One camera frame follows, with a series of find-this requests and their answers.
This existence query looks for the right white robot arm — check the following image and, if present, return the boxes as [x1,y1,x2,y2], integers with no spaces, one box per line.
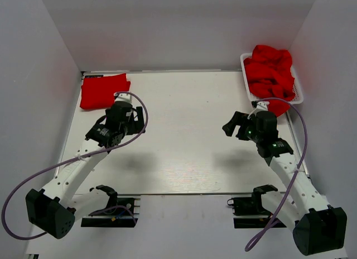
[223,111,347,256]

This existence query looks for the red t-shirt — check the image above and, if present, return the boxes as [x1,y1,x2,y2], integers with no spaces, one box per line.
[243,45,295,85]
[80,73,131,111]

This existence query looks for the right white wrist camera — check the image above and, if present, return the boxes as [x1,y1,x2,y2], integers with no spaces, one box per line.
[252,101,269,111]

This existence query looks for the white plastic basket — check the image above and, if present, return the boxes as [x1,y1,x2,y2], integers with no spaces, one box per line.
[240,52,304,104]

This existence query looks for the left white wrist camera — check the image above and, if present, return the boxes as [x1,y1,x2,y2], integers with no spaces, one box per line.
[114,93,132,103]

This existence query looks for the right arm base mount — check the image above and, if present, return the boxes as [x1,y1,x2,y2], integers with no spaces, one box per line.
[226,196,273,229]

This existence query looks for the red t-shirts in basket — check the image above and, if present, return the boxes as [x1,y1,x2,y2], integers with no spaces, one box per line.
[247,78,295,117]

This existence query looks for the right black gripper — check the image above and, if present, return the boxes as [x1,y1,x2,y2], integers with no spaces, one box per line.
[223,111,263,143]

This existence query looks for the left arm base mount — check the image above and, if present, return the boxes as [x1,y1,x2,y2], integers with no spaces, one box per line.
[80,196,141,228]

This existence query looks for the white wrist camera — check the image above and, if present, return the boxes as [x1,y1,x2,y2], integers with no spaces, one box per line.
[252,101,269,111]
[114,93,132,103]

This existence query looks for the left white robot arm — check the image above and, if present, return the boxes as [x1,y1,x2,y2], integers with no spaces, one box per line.
[26,102,147,239]

